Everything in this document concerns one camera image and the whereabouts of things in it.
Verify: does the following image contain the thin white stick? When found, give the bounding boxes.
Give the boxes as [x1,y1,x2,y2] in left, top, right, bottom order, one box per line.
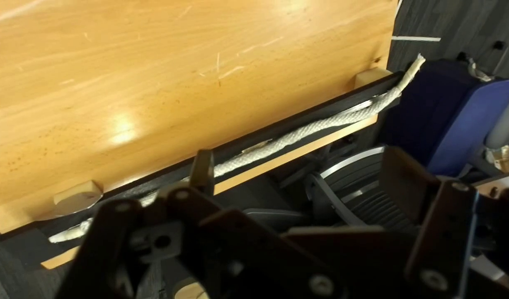
[390,35,443,45]

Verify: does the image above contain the white braided rope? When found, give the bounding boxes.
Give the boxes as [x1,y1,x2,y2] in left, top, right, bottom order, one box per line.
[47,53,428,246]

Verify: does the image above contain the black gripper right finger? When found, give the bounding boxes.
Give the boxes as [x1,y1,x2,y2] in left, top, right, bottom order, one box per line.
[284,146,478,299]

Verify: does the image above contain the blue fabric chair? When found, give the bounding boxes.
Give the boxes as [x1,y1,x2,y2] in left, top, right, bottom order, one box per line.
[384,56,509,178]

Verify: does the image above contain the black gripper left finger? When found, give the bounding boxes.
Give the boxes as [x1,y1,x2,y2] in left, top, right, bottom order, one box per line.
[57,148,344,299]

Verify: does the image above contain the small wooden support block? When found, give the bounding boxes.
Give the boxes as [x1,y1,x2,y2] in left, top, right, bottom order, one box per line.
[354,66,394,88]
[52,179,105,209]

